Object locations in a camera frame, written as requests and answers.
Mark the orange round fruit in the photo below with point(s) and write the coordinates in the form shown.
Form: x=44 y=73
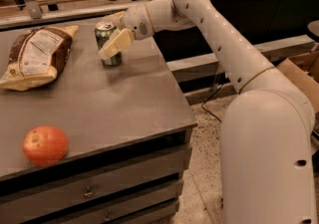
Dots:
x=45 y=145

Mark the grey drawer cabinet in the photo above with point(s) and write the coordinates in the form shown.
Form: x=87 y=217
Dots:
x=128 y=127

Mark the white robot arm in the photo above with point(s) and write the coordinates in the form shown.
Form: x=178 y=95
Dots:
x=266 y=156

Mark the brown and white snack bag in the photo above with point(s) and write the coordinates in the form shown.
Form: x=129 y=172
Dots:
x=38 y=58

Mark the green soda can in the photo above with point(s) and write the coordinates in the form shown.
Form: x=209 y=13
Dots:
x=103 y=32

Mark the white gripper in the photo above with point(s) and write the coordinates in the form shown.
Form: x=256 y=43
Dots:
x=136 y=23

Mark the cardboard box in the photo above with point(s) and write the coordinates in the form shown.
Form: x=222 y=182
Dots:
x=303 y=71

